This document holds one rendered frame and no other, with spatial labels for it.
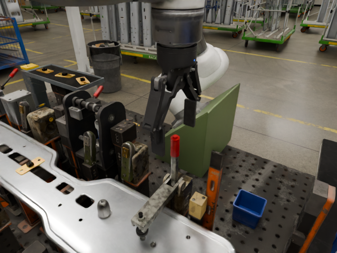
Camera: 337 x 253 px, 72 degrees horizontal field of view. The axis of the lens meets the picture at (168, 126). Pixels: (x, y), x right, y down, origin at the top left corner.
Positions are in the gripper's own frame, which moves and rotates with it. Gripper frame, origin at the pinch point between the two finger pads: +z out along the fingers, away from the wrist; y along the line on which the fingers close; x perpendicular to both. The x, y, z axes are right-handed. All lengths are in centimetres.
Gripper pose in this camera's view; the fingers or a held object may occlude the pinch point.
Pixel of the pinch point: (175, 134)
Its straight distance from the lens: 53.6
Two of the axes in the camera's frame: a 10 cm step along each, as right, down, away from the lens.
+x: 8.4, 2.9, -4.6
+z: 0.0, 8.5, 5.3
